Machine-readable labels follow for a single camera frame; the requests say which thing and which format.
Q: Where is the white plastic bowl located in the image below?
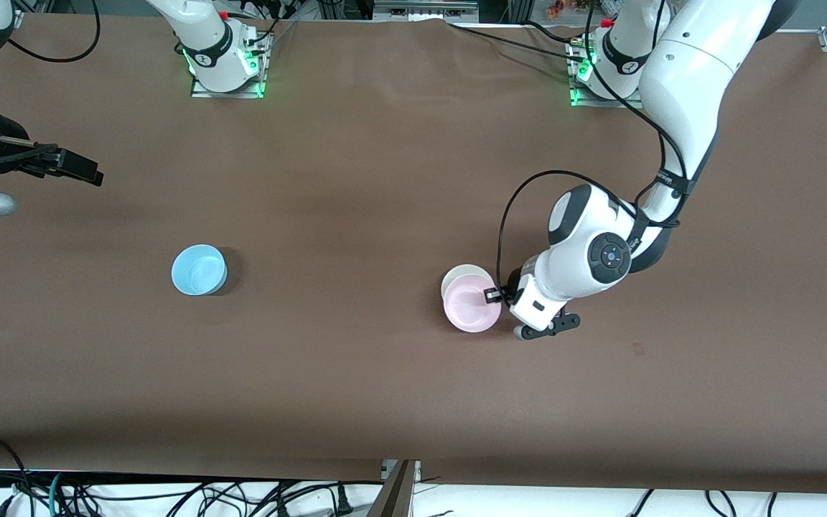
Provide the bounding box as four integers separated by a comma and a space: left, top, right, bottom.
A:
441, 264, 495, 299

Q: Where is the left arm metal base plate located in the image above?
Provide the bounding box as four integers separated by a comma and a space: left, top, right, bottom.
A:
569, 39, 646, 109

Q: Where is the orange colourful object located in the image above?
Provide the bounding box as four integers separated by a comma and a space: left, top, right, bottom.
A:
547, 0, 604, 20

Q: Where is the pink plastic bowl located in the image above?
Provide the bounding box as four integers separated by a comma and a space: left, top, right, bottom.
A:
444, 276, 502, 333

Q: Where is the brown table cover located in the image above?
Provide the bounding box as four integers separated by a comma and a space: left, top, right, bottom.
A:
0, 13, 827, 495

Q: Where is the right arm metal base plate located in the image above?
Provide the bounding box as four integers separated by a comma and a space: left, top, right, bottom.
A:
191, 32, 268, 99

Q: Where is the grey socket rail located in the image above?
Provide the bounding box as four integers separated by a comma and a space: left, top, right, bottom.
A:
374, 0, 479, 22

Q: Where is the light blue plastic bowl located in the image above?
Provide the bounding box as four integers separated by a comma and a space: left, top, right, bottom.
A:
171, 244, 228, 297

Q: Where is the long black table cable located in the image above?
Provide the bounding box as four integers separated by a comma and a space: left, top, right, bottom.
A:
447, 24, 587, 64

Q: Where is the short black table cable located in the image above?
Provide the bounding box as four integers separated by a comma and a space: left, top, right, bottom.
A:
525, 20, 583, 45

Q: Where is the metal table leg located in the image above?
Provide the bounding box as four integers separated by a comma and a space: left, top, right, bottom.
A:
369, 460, 421, 517

